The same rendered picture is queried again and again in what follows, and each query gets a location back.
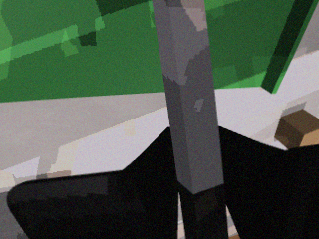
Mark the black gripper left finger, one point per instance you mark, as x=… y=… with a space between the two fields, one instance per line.
x=142 y=198

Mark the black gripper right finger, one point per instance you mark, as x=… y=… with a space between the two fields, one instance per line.
x=267 y=189

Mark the green flat mat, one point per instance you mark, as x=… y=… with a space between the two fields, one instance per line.
x=53 y=49

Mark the brown cube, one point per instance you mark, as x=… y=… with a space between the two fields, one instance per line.
x=298 y=129

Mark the dark grey rod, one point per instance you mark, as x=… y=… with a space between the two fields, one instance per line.
x=191 y=105

